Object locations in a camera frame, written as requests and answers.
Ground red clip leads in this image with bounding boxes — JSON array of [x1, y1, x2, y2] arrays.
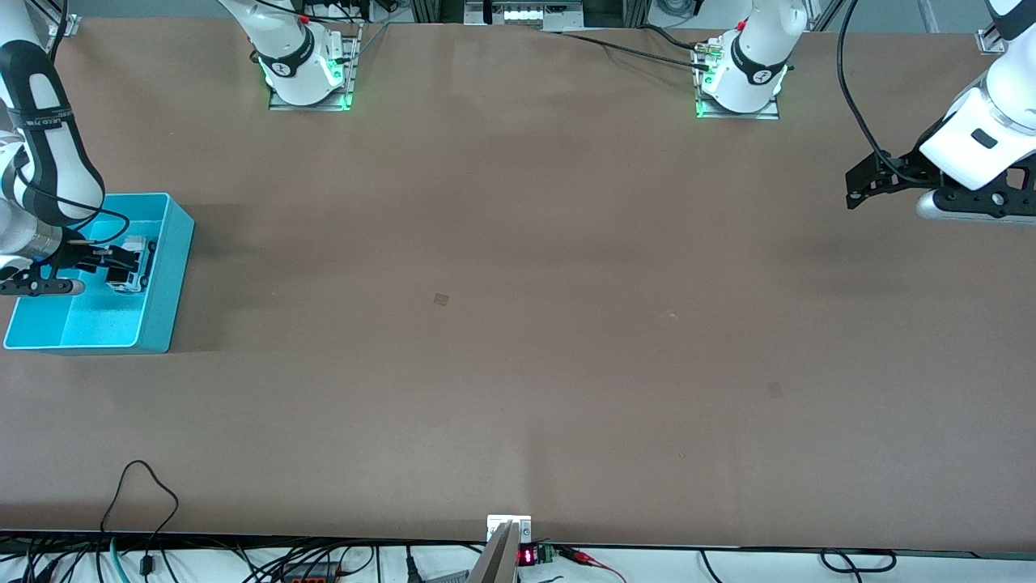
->
[[555, 546, 628, 583]]

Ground long black table cable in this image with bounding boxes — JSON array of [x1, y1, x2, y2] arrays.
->
[[560, 31, 716, 72]]

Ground short black table cable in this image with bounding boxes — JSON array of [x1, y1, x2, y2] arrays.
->
[[638, 24, 713, 52]]

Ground black coiled cable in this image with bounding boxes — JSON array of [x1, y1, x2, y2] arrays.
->
[[820, 548, 898, 574]]

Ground black device orange buttons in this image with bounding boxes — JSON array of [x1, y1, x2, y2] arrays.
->
[[279, 563, 345, 583]]

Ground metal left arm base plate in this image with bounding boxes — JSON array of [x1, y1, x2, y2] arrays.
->
[[692, 45, 782, 121]]

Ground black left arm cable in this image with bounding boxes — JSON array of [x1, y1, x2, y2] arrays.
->
[[837, 0, 932, 184]]

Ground thin black looped cable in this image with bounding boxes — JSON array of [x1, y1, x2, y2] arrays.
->
[[99, 460, 180, 577]]

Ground white mounting plate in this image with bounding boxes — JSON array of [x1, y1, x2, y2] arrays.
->
[[486, 515, 533, 545]]

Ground grey control box with lights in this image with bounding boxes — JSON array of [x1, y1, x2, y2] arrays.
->
[[464, 0, 585, 32]]

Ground grey metal camera bar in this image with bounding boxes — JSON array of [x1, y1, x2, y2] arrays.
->
[[468, 521, 520, 583]]

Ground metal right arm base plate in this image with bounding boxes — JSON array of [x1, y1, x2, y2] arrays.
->
[[269, 23, 362, 112]]

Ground white jeep toy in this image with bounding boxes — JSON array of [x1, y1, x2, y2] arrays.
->
[[108, 236, 159, 295]]

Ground teal plastic storage bin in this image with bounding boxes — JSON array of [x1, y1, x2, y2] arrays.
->
[[3, 192, 196, 355]]

